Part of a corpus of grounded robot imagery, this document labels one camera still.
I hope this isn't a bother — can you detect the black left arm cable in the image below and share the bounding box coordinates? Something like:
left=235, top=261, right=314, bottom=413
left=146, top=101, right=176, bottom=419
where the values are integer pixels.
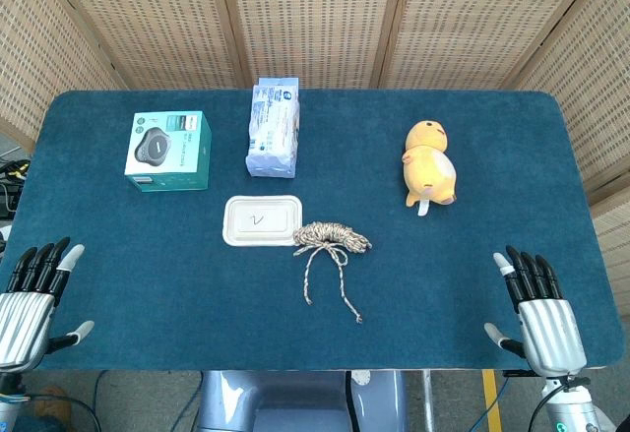
left=17, top=391, right=102, bottom=432

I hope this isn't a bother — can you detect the black yellow cable clutter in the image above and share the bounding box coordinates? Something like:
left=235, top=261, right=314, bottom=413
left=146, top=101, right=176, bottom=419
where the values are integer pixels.
left=0, top=154, right=32, bottom=221

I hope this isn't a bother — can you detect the teal white product box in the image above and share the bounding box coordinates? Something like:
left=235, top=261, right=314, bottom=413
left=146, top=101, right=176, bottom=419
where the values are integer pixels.
left=123, top=110, right=214, bottom=193

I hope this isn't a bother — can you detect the blue white tissue pack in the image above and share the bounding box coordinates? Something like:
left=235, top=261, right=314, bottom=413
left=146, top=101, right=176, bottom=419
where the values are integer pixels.
left=244, top=76, right=301, bottom=179

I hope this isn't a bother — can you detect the beige braided rope bundle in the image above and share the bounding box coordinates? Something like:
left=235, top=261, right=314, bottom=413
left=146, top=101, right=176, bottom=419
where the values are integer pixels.
left=292, top=220, right=374, bottom=325

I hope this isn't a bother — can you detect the blue floor cable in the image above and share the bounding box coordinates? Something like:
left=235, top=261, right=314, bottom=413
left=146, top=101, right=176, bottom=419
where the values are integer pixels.
left=185, top=370, right=205, bottom=416

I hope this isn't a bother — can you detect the woven bamboo screen panel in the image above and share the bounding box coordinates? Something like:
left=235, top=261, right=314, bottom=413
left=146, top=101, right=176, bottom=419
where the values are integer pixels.
left=588, top=195, right=630, bottom=320
left=0, top=0, right=127, bottom=155
left=38, top=0, right=250, bottom=92
left=376, top=0, right=609, bottom=92
left=216, top=0, right=410, bottom=90
left=509, top=0, right=630, bottom=207

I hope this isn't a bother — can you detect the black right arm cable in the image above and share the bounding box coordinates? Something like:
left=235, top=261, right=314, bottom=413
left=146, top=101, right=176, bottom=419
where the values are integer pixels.
left=529, top=377, right=572, bottom=432

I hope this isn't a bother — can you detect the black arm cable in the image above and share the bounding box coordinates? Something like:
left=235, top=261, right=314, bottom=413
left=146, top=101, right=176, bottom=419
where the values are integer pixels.
left=17, top=391, right=102, bottom=432
left=529, top=377, right=572, bottom=432

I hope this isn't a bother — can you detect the white metal table leg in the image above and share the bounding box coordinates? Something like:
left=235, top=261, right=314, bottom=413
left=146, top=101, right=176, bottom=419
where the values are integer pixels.
left=420, top=370, right=438, bottom=432

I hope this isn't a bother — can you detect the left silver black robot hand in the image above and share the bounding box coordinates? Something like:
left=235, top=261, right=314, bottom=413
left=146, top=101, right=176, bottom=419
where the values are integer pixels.
left=0, top=236, right=95, bottom=372

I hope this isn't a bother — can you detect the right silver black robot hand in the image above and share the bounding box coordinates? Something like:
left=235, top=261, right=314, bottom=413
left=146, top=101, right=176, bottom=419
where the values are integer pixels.
left=483, top=245, right=590, bottom=379

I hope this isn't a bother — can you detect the white rectangular lidded container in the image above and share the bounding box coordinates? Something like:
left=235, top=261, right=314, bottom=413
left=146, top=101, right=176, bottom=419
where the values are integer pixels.
left=221, top=194, right=304, bottom=248

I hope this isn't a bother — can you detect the blue-grey robot torso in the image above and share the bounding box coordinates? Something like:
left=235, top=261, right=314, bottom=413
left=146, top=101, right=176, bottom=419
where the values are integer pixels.
left=194, top=370, right=410, bottom=432

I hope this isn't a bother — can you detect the blue felt table mat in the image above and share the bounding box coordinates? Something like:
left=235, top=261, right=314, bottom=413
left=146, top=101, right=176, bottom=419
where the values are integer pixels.
left=0, top=89, right=626, bottom=372

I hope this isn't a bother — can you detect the yellow plush toy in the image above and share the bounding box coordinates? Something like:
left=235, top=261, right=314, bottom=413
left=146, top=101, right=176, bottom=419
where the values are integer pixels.
left=401, top=119, right=459, bottom=217

